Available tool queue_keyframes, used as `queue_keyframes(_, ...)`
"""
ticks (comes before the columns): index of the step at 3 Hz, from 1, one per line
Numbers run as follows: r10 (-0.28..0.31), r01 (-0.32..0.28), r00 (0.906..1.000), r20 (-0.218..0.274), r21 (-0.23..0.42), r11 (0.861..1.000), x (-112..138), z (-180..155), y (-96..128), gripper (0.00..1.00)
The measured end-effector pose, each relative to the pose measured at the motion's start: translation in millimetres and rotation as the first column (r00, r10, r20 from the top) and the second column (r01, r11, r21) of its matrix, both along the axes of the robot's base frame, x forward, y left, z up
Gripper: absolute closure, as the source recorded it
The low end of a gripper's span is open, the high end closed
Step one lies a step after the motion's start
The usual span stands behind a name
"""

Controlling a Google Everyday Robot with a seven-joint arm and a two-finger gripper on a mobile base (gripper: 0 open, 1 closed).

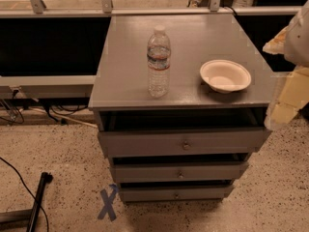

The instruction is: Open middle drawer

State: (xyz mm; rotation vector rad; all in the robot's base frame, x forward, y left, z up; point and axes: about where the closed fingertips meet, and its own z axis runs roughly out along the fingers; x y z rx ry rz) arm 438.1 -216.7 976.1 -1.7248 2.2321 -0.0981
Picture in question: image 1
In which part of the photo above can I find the grey top drawer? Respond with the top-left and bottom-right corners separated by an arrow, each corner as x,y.
98,108 -> 270,158

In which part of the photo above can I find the grey bottom drawer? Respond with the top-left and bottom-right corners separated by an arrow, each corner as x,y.
119,180 -> 234,202

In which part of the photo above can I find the grey metal railing frame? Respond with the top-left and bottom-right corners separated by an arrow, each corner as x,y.
0,0 -> 309,101

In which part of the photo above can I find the black cable bundle at left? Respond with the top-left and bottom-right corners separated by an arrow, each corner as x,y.
0,89 -> 90,126

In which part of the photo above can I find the blue tape cross mark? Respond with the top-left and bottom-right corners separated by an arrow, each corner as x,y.
98,184 -> 119,221

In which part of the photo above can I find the grey wooden drawer cabinet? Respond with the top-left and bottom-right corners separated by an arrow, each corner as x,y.
88,14 -> 295,205

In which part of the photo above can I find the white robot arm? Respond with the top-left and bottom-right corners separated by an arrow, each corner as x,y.
263,1 -> 309,131

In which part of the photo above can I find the white paper bowl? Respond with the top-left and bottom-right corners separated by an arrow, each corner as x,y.
200,60 -> 251,94

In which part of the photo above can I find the grey drawer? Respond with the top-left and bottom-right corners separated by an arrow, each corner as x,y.
119,180 -> 234,202
111,154 -> 248,184
98,108 -> 270,158

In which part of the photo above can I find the black metal stand leg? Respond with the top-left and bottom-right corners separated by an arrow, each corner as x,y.
0,172 -> 53,232

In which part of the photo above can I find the clear plastic water bottle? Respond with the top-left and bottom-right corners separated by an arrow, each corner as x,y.
147,25 -> 171,98

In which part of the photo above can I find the black floor cable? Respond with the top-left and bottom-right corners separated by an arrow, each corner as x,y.
0,157 -> 50,232

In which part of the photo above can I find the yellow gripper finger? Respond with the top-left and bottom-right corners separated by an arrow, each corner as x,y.
263,27 -> 288,55
264,66 -> 309,130

